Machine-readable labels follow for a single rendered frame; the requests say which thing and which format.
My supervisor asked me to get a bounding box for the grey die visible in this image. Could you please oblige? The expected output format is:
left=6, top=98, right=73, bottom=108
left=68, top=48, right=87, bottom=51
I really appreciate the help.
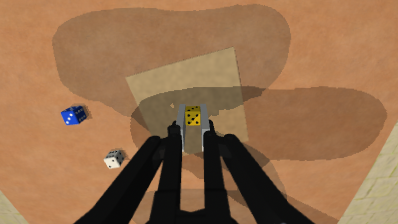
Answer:
left=104, top=150, right=124, bottom=169

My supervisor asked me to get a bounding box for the beige flat mat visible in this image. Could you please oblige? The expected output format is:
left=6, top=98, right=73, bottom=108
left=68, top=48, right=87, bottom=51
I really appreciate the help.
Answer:
left=125, top=47, right=249, bottom=156

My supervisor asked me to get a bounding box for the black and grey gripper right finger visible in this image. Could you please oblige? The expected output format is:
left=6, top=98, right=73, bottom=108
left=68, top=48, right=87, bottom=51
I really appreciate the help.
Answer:
left=200, top=104, right=315, bottom=224

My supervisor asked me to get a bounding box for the blue die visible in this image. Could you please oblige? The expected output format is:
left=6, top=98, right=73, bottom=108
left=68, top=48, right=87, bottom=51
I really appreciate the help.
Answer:
left=61, top=106, right=87, bottom=125

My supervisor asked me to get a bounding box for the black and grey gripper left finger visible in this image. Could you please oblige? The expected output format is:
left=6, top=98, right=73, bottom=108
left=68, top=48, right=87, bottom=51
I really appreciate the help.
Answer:
left=73, top=104, right=186, bottom=224

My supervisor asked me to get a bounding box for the yellow die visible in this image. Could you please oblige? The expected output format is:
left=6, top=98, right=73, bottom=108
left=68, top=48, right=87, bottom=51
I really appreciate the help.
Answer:
left=185, top=106, right=201, bottom=126

